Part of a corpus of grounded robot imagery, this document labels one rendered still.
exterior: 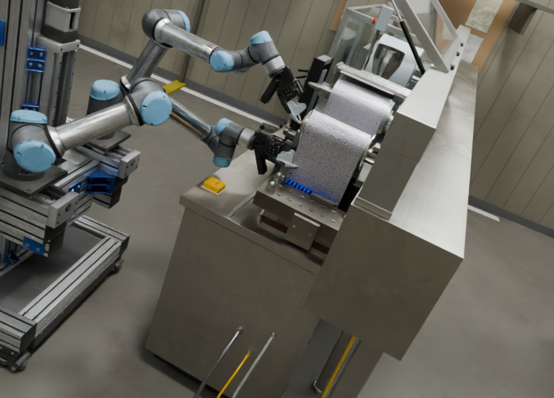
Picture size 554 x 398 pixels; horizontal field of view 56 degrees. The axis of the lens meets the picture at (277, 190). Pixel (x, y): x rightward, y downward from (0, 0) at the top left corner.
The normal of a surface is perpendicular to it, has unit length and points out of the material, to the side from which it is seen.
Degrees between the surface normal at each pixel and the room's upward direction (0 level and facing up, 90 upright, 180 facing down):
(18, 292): 0
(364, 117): 92
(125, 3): 90
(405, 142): 90
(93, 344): 0
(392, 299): 90
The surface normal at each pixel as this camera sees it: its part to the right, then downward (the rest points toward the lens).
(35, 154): 0.35, 0.60
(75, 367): 0.32, -0.84
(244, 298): -0.35, 0.33
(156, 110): 0.58, 0.49
